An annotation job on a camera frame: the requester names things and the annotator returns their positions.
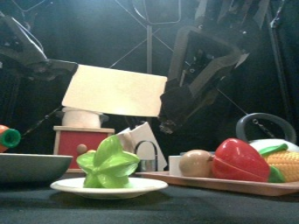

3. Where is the green toy starfruit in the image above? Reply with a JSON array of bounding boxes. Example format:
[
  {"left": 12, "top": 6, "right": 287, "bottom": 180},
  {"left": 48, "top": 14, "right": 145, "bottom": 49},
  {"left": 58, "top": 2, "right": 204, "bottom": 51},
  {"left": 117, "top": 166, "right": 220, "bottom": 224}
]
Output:
[{"left": 76, "top": 134, "right": 141, "bottom": 189}]

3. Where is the cleaver cream blade black handle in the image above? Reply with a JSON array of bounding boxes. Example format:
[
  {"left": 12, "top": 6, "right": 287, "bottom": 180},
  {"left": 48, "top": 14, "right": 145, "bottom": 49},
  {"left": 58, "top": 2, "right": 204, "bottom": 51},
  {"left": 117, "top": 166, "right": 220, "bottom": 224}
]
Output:
[{"left": 60, "top": 64, "right": 169, "bottom": 118}]

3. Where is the orange toy carrot green end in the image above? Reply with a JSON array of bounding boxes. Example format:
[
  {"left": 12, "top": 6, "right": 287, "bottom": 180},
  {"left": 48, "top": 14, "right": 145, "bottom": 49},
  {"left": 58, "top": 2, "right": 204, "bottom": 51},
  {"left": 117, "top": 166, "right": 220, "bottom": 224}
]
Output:
[{"left": 0, "top": 124, "right": 22, "bottom": 153}]

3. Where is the white sliced toy block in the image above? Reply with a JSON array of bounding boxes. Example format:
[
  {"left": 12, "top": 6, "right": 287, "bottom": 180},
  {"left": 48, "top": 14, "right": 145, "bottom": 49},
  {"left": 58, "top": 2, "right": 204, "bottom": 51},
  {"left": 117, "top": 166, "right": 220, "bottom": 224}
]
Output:
[{"left": 166, "top": 155, "right": 184, "bottom": 177}]

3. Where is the wooden tray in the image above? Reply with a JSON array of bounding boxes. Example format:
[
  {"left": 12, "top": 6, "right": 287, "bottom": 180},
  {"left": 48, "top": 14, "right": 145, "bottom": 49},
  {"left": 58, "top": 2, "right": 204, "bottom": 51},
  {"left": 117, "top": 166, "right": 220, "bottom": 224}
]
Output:
[{"left": 134, "top": 171, "right": 299, "bottom": 197}]

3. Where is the white kettle grey handle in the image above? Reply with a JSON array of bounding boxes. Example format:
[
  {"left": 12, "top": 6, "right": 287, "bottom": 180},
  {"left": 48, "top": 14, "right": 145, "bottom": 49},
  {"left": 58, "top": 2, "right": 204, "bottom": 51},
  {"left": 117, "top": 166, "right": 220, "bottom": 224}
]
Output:
[{"left": 234, "top": 112, "right": 299, "bottom": 153}]

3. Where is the tan toy onion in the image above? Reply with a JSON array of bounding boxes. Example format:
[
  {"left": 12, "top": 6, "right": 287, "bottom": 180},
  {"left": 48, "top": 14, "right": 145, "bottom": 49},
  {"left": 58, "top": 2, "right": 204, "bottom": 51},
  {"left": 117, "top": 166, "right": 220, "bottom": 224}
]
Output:
[{"left": 177, "top": 149, "right": 214, "bottom": 179}]

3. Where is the grey bowl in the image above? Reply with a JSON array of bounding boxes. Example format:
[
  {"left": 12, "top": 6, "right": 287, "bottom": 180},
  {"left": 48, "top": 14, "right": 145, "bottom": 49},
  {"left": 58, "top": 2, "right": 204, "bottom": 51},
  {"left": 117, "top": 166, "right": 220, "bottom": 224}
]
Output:
[{"left": 0, "top": 153, "right": 74, "bottom": 185}]

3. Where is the yellow toy corn green husk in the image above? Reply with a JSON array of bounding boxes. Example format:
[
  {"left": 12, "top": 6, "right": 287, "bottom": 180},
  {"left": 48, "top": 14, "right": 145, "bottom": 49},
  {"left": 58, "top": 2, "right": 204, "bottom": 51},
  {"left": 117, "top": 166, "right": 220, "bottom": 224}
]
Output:
[{"left": 257, "top": 143, "right": 299, "bottom": 184}]

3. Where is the red wooden toy coffee grinder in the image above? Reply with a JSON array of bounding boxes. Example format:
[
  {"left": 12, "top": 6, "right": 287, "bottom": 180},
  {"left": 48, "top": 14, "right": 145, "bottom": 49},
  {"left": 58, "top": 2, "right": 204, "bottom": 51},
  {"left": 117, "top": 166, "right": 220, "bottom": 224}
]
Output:
[{"left": 52, "top": 106, "right": 117, "bottom": 173}]

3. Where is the small metal cup black handle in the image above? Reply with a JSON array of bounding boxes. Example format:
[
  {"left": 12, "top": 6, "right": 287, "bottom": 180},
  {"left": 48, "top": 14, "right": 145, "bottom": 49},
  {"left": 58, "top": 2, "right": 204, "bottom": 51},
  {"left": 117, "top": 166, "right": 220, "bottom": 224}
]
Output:
[{"left": 133, "top": 140, "right": 158, "bottom": 172}]

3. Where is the white plate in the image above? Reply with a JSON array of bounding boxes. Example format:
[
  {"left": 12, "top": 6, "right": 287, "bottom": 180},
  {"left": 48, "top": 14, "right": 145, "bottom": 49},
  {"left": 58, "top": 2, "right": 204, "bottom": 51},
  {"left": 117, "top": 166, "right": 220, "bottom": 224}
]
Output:
[{"left": 49, "top": 177, "right": 169, "bottom": 200}]

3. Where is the grey vertical frame pole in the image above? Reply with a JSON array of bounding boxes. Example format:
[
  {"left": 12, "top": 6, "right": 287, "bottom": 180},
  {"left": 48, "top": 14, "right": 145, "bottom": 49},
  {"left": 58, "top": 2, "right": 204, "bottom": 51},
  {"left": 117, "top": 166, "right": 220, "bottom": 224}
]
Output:
[{"left": 145, "top": 23, "right": 154, "bottom": 75}]

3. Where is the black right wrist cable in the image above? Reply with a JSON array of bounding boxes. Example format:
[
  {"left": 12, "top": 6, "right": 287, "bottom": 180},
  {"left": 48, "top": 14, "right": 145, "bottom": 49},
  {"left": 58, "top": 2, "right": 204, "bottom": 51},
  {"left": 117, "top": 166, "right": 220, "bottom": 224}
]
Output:
[{"left": 130, "top": 0, "right": 182, "bottom": 26}]

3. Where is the red toy bell pepper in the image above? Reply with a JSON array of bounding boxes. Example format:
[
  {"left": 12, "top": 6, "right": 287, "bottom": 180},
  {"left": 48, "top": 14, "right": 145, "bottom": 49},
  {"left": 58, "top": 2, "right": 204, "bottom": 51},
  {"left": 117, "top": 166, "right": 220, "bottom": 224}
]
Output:
[{"left": 210, "top": 137, "right": 272, "bottom": 184}]

